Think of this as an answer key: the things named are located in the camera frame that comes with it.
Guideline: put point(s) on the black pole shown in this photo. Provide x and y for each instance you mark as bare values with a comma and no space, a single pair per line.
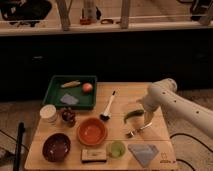
21,130

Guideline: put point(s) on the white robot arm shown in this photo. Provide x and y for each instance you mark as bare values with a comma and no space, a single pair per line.
163,94

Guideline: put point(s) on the silver fork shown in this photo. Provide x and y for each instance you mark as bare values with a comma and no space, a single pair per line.
134,132

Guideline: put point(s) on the purple bowl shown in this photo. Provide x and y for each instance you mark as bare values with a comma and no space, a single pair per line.
56,147

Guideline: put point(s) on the blue grey cloth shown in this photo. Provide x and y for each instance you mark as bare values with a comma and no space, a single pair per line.
143,153

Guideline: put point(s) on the dark brown figurine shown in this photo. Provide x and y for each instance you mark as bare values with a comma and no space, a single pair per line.
68,116

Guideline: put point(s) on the green cup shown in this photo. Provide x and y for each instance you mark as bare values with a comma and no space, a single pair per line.
116,149

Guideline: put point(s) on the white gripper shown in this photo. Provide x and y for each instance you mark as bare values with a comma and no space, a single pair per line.
149,106

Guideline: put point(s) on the orange bowl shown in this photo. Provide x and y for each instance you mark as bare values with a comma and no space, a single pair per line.
91,132

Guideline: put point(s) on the white round container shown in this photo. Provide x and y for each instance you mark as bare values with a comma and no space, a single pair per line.
48,113

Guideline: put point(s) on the wooden block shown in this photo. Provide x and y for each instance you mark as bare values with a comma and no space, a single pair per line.
93,155

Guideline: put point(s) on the green plastic tray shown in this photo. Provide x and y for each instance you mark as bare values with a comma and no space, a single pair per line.
55,93

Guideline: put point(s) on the grey sponge in tray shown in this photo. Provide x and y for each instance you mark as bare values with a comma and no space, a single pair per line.
68,99

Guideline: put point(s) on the red apple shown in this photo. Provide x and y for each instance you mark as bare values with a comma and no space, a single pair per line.
87,87

